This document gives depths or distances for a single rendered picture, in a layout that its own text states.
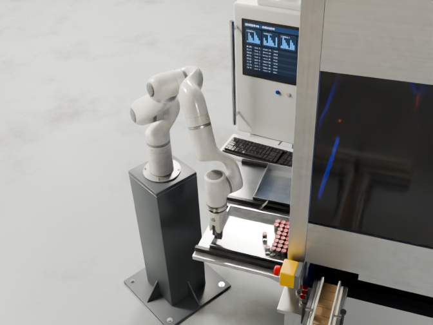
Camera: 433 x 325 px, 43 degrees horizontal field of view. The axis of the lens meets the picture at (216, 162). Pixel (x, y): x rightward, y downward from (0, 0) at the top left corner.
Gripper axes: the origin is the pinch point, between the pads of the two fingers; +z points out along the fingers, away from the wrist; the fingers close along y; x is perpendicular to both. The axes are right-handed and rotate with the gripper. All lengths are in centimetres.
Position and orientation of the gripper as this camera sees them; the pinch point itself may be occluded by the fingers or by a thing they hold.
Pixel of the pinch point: (218, 234)
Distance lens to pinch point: 230.5
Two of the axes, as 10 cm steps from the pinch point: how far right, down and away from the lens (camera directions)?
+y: 3.4, -5.7, 7.4
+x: -9.4, -1.7, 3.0
